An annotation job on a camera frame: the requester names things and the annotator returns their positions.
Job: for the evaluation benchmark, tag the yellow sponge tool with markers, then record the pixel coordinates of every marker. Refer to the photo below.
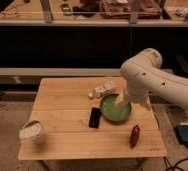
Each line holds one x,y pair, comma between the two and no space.
121,99

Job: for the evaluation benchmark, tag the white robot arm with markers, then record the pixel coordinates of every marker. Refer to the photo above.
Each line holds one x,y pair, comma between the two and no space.
143,74

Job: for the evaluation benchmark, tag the white plastic bottle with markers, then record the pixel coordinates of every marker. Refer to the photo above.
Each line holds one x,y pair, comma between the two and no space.
102,90

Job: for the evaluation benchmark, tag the green bowl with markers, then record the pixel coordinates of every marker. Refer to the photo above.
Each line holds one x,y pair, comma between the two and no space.
113,112

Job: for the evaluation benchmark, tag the wooden table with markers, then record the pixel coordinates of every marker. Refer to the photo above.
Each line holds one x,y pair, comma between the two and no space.
64,109

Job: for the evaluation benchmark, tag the black phone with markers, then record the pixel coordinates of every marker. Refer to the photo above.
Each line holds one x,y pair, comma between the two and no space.
94,118

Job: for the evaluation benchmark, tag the red chili pepper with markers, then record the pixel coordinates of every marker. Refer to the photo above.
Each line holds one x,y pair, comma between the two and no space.
134,136

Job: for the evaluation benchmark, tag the white cup with rice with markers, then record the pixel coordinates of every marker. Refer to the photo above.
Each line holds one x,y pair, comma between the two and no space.
32,132

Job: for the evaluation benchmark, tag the plastic tray on shelf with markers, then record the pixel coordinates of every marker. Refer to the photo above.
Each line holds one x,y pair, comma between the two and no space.
122,9

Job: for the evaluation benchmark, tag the black remote on shelf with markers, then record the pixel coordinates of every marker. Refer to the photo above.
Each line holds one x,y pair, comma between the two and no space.
66,9

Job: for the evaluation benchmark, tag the black box on floor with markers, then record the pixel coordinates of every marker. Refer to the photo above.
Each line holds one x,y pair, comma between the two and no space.
181,132

